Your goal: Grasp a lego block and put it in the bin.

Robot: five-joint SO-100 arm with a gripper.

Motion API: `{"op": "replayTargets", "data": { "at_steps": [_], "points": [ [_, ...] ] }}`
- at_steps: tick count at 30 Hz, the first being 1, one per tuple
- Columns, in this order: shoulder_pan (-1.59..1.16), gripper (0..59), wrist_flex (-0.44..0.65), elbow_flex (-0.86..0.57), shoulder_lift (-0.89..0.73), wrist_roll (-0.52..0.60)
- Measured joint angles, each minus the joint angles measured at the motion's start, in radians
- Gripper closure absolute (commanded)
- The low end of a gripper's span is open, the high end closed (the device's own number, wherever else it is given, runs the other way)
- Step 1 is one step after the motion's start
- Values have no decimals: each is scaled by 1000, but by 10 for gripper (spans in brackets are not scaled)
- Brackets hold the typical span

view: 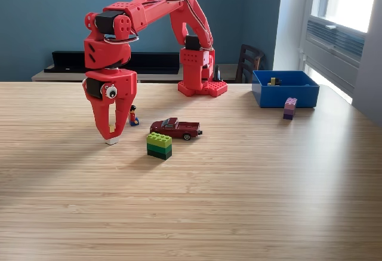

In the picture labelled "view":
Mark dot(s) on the purple brick stack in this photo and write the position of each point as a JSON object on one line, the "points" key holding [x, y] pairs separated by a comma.
{"points": [[289, 108]]}

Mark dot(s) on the dark wooden chair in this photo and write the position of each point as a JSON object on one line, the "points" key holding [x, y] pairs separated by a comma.
{"points": [[249, 61]]}

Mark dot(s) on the toy figure red shirt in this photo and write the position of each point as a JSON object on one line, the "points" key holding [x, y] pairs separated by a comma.
{"points": [[133, 117]]}

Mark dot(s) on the bright window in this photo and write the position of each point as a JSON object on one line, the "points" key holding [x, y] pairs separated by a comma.
{"points": [[349, 1]]}

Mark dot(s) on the grey window heating unit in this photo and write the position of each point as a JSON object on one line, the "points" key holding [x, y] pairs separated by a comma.
{"points": [[331, 49]]}

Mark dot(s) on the pale wooden sideboard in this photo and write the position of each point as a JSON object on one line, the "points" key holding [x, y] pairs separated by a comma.
{"points": [[59, 77]]}

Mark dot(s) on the yellow red white brick stack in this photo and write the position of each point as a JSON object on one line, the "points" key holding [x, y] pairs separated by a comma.
{"points": [[112, 141]]}

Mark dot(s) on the blue plastic box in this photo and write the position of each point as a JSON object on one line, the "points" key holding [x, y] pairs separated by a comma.
{"points": [[286, 96]]}

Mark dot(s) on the green brick stack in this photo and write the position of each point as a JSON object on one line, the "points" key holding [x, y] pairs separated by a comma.
{"points": [[159, 147]]}

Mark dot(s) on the black long shelf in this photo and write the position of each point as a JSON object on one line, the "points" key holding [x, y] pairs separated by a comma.
{"points": [[155, 62]]}

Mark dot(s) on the dark red toy pickup car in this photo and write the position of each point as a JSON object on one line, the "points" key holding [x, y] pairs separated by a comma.
{"points": [[176, 129]]}

